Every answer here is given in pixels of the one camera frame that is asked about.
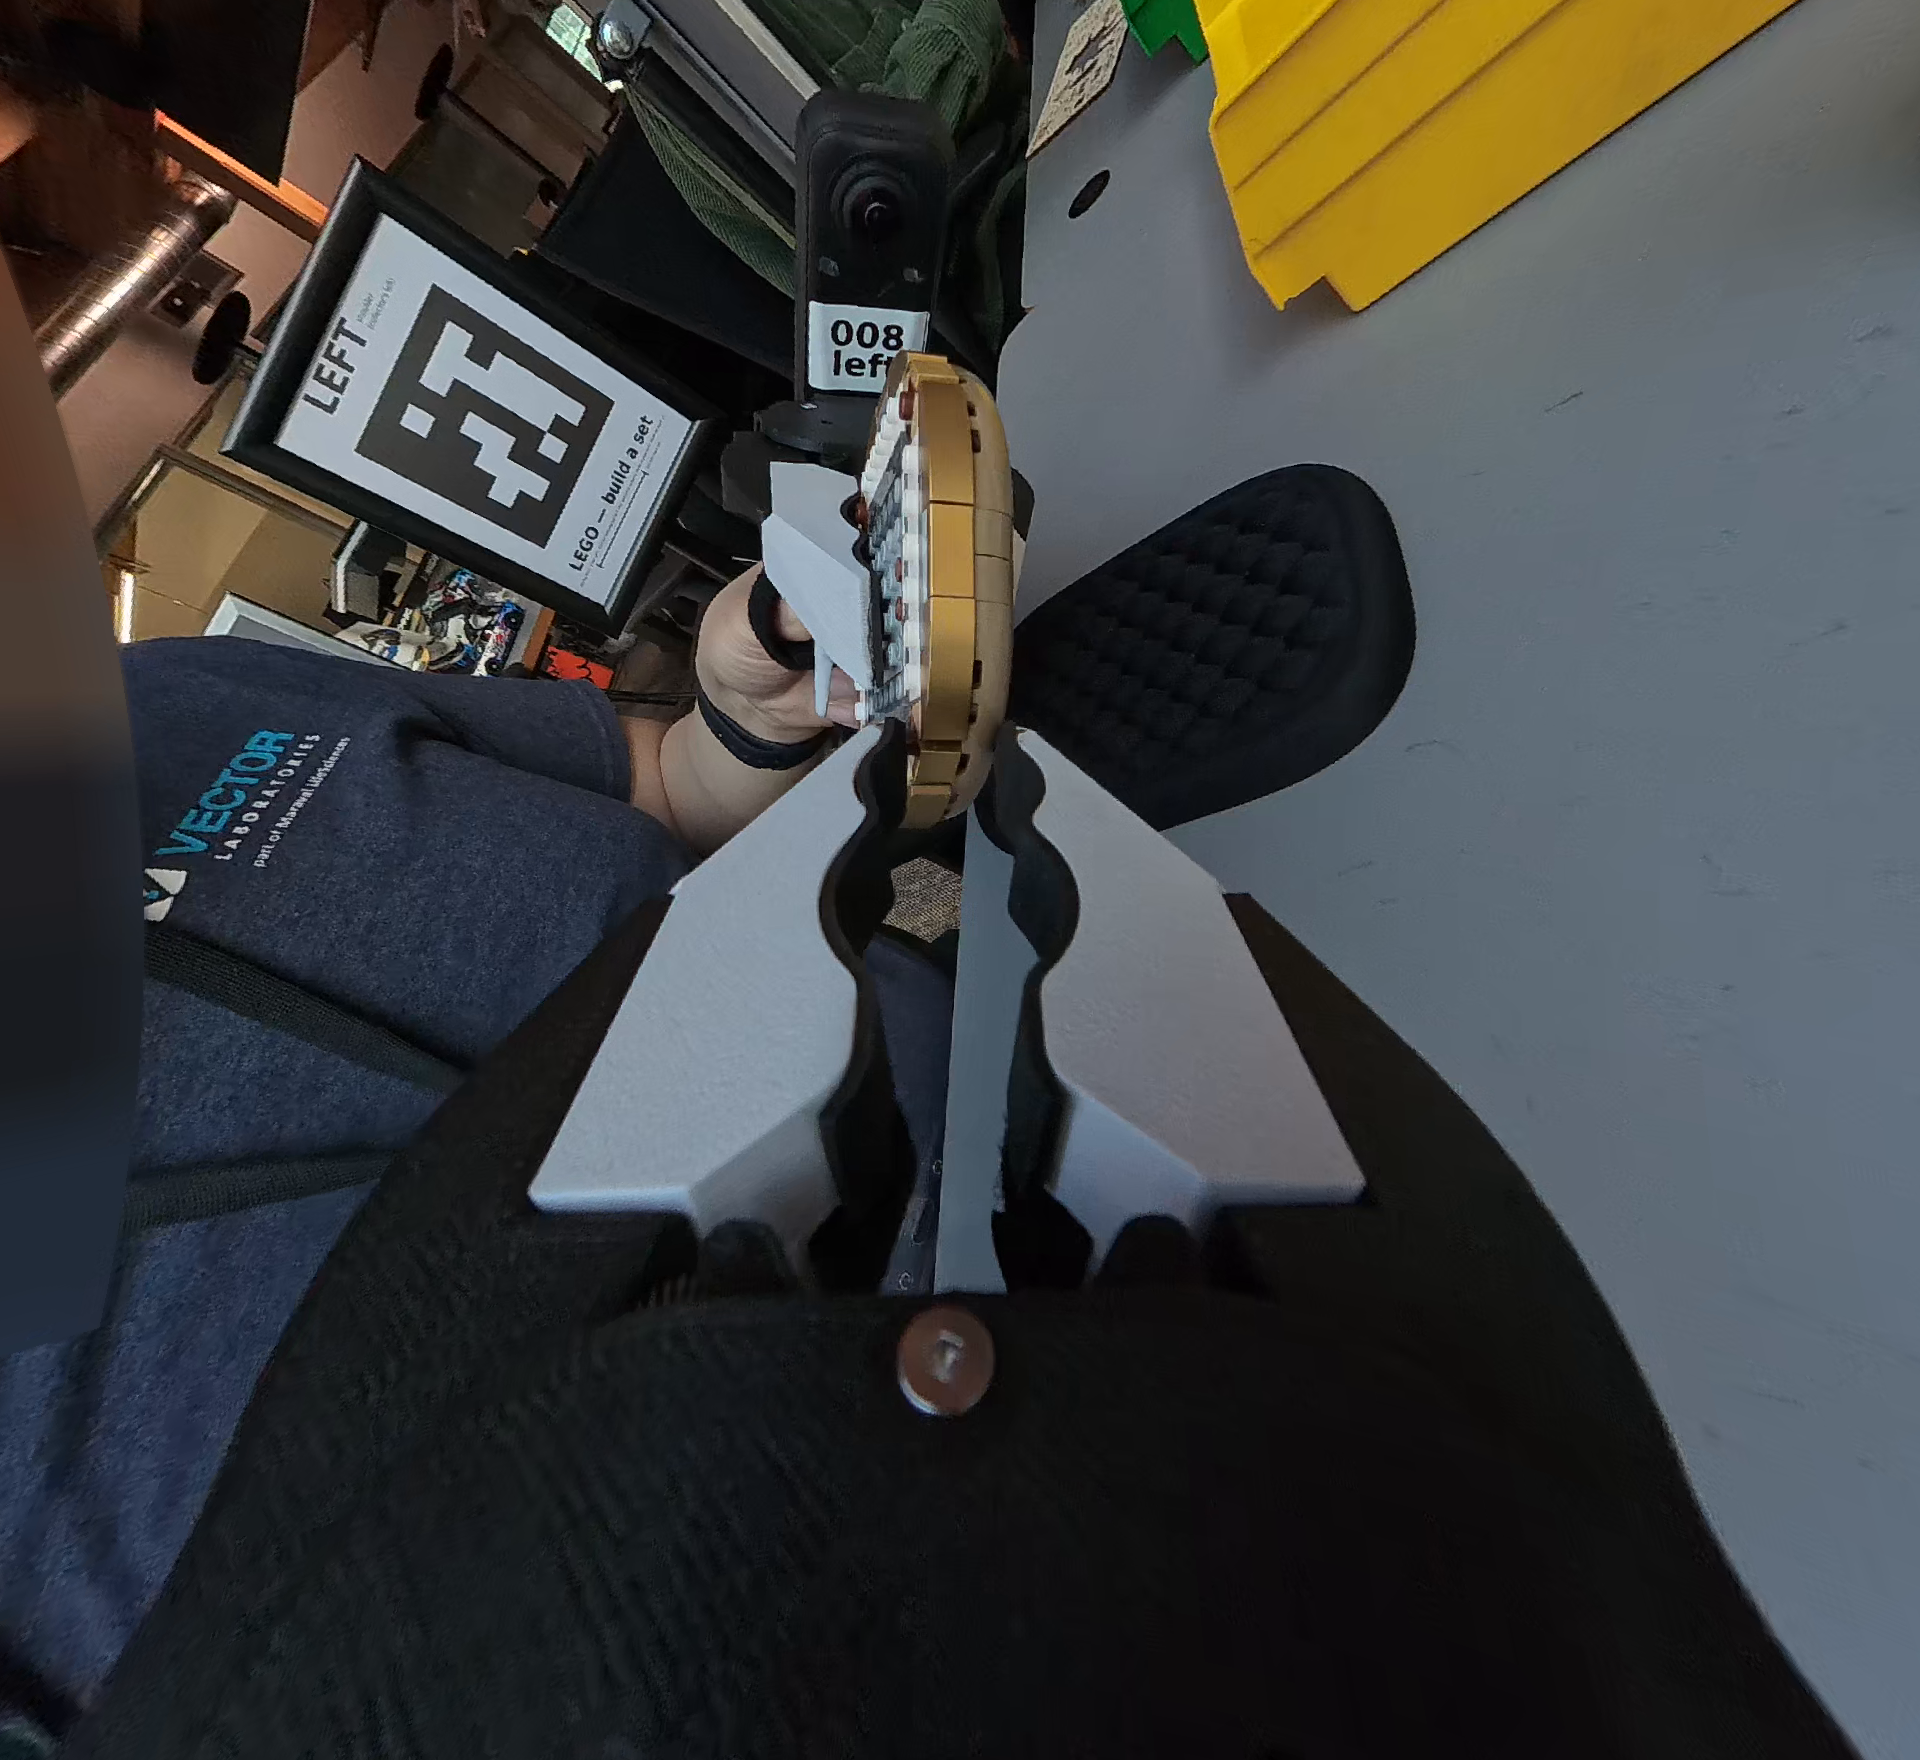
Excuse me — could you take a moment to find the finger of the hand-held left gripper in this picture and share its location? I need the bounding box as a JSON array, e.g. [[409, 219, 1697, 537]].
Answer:
[[758, 458, 879, 730]]

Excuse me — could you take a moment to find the round gold lego model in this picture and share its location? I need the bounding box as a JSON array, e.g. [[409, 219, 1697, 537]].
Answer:
[[856, 351, 1035, 832]]

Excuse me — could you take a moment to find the black framed marker sign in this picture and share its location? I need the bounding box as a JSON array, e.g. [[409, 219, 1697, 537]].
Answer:
[[221, 155, 732, 648]]

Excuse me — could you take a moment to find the black wristband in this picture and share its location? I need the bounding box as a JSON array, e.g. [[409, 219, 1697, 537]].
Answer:
[[694, 688, 831, 775]]

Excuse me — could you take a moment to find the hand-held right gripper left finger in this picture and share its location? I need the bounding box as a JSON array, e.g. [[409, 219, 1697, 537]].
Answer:
[[529, 722, 915, 1258]]

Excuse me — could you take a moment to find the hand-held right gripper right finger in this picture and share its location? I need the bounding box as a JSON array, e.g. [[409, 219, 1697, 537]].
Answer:
[[973, 727, 1369, 1258]]

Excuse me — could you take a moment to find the person's left forearm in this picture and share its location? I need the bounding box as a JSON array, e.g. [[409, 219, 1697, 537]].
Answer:
[[627, 707, 849, 865]]

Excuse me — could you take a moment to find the person's left hand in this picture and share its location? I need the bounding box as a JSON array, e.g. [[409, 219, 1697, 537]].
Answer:
[[694, 573, 836, 746]]

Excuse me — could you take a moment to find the yellow plastic bin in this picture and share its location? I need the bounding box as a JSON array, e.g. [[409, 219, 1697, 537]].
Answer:
[[1165, 0, 1920, 316]]

